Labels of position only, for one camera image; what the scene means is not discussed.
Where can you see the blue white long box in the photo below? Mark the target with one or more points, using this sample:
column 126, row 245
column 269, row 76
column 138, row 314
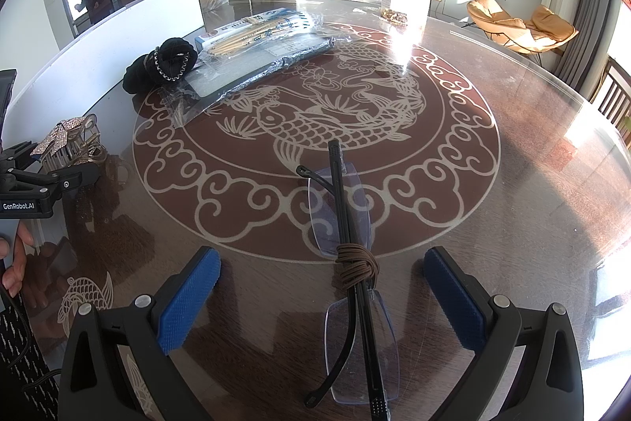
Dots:
column 217, row 40

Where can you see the clear rimless eyeglasses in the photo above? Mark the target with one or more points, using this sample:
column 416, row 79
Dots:
column 365, row 342

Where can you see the dark wooden chair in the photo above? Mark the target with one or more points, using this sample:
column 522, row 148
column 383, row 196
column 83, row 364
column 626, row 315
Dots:
column 614, row 93

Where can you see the person's left hand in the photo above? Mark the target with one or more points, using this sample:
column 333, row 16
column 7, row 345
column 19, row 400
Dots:
column 17, row 268

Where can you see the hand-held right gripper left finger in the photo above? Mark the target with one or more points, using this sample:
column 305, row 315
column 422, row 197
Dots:
column 190, row 297

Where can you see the rhinestone bow hair clip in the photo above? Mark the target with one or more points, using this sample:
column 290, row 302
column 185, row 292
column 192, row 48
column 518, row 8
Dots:
column 54, row 137

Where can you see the black white-patterned clothing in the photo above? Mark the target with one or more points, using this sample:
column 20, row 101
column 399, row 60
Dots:
column 19, row 376

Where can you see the brown pieces pile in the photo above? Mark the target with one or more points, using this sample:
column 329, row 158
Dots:
column 395, row 16

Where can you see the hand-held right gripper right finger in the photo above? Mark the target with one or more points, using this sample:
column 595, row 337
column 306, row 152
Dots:
column 456, row 302

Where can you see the white partition board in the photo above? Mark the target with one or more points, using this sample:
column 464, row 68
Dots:
column 98, row 41

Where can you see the grey curtain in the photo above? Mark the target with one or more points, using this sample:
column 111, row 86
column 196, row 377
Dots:
column 591, row 16

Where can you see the clear plastic bag, dark sheet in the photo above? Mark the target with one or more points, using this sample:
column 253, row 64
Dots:
column 236, row 75

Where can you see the dark chair back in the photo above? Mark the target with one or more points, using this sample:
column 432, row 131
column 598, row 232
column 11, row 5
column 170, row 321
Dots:
column 7, row 105

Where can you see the orange lounge chair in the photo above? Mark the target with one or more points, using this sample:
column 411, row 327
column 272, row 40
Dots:
column 549, row 29
column 493, row 19

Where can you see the wrapped wooden chopsticks pack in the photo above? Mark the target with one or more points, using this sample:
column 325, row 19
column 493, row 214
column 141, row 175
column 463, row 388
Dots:
column 246, row 39

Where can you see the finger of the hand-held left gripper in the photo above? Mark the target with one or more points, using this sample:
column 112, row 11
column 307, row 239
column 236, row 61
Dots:
column 19, row 154
column 74, row 179

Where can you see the glass desktop with fish pattern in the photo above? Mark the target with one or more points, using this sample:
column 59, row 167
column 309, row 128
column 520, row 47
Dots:
column 468, row 204

